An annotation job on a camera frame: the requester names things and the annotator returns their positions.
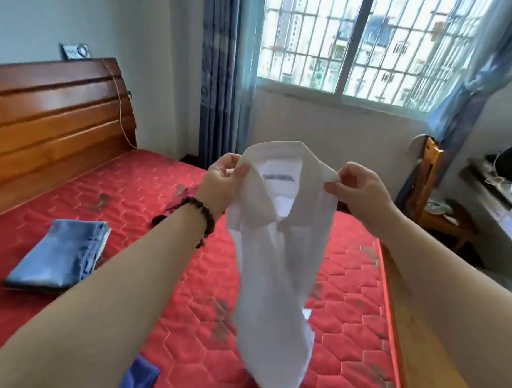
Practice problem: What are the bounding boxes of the person's left hand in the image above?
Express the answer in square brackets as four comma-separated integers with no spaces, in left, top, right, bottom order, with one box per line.
[192,149,253,223]

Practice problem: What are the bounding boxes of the person's right hand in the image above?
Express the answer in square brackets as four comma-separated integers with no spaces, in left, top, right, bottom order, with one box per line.
[319,159,410,243]

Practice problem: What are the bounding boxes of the maroon shirt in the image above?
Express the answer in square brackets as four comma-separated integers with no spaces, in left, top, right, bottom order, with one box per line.
[149,182,200,234]

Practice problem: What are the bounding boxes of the light blue shirt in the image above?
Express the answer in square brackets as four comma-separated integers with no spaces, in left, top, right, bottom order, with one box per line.
[212,135,345,388]

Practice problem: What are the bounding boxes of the light grey trousers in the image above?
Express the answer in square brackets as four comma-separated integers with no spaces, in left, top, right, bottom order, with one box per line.
[97,226,113,263]

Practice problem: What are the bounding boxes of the blue denim jeans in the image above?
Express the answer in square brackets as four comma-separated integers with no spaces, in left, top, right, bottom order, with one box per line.
[2,214,112,296]

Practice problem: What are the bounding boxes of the red quilted mattress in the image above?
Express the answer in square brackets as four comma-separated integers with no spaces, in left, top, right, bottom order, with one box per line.
[0,49,434,388]

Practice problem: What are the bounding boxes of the dark grey trousers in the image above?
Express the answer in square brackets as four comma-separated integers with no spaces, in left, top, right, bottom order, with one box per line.
[2,277,75,298]

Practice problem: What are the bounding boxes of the dark blue shirt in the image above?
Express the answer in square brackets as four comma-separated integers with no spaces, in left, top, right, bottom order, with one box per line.
[113,352,163,388]

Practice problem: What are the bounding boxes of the person's right forearm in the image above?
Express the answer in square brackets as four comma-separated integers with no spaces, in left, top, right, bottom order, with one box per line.
[366,214,512,388]

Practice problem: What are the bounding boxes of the person's left forearm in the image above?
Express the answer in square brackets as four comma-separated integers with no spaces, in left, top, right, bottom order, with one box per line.
[0,187,214,388]

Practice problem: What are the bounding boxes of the wooden chair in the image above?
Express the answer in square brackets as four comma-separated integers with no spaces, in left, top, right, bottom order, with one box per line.
[391,132,487,256]

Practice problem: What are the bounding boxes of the dark blue curtain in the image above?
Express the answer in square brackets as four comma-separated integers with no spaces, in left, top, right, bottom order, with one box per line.
[187,0,268,174]

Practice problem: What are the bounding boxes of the barred window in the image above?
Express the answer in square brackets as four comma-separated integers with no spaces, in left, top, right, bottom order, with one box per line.
[253,0,495,125]

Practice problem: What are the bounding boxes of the sheer blue curtain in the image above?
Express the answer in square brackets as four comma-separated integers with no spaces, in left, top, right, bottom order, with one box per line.
[421,0,512,195]

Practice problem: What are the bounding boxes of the dark bead bracelet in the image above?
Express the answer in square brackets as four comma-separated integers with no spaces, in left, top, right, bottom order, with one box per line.
[165,194,219,251]

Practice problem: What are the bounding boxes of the thin white cord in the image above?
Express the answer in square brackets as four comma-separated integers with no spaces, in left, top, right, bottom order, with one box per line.
[93,58,145,150]

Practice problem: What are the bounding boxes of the wall-mounted wooden desk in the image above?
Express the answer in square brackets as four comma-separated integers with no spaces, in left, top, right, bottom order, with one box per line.
[452,157,512,265]

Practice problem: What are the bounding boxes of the thin white looped cable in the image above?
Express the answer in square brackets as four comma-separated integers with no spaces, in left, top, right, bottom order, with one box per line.
[484,147,512,197]

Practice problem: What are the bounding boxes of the small black camera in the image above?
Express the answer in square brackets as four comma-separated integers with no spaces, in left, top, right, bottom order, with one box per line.
[57,41,94,63]

